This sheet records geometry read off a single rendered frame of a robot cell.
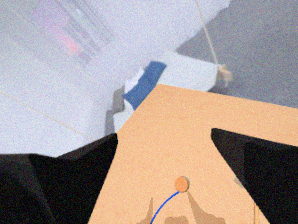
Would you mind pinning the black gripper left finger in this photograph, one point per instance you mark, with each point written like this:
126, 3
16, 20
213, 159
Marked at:
66, 187

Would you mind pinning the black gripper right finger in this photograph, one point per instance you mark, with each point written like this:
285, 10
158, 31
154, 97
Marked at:
267, 170

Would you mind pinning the round wooden button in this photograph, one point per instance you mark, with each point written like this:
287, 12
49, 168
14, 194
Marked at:
181, 184

